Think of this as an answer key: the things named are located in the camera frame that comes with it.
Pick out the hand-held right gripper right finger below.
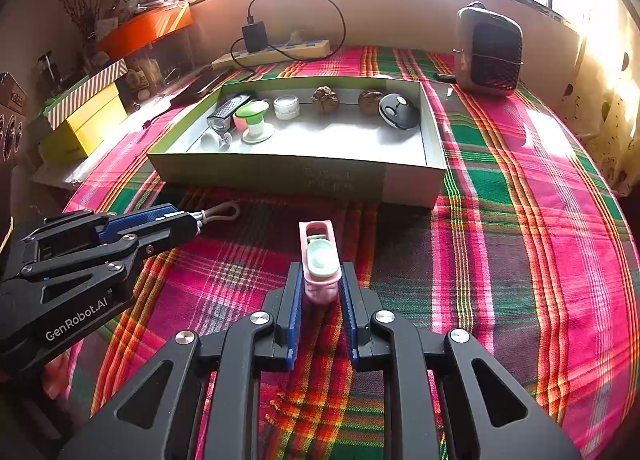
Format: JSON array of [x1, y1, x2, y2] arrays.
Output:
[[339, 261, 583, 460]]

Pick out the white round jar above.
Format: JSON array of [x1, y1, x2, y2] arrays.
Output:
[[272, 95, 301, 120]]

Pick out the brown box with round dials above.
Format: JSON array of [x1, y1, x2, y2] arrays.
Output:
[[0, 72, 28, 166]]

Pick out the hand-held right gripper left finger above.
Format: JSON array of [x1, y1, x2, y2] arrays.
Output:
[[57, 262, 306, 460]]

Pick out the black bicycle light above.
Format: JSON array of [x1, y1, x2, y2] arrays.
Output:
[[206, 95, 251, 133]]

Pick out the black charger cable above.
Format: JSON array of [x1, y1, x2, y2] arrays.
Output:
[[230, 0, 347, 76]]

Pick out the black round disc gadget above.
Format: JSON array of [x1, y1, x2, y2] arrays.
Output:
[[378, 92, 421, 131]]

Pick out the pink clip with mint pad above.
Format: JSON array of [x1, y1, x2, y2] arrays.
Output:
[[299, 220, 343, 305]]

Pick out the beige space heater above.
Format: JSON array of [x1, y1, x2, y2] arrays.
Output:
[[452, 1, 525, 97]]

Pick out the black charger adapter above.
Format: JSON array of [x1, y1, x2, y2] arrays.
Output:
[[241, 22, 268, 53]]

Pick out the glass jar with black lid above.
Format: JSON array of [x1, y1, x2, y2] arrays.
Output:
[[37, 51, 63, 96]]

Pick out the orange box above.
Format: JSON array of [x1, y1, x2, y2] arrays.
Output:
[[95, 2, 193, 60]]

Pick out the small white egg-shaped toy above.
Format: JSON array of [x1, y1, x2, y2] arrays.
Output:
[[200, 130, 233, 152]]

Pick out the black flat tablet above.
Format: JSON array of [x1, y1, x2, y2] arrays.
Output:
[[167, 65, 236, 101]]

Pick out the green white cardboard box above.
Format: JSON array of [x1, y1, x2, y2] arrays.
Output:
[[147, 75, 447, 209]]

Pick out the clear plastic case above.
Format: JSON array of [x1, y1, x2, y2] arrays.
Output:
[[122, 32, 196, 101]]

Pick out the white plastic sheet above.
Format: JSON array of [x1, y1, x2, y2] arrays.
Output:
[[35, 157, 101, 188]]

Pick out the brown walnut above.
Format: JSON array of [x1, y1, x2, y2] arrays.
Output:
[[357, 89, 386, 117], [311, 85, 341, 113]]

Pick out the green mushroom-shaped gadget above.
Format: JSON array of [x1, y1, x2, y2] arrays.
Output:
[[234, 100, 276, 145]]

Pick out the cream power strip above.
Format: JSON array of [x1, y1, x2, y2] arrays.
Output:
[[211, 38, 332, 70]]

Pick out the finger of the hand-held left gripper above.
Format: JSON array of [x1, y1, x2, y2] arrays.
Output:
[[15, 203, 178, 261], [0, 211, 199, 291]]

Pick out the patterned cream curtain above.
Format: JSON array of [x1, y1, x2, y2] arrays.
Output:
[[555, 0, 640, 198]]

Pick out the white usb cable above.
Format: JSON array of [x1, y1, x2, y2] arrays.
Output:
[[192, 201, 241, 236]]

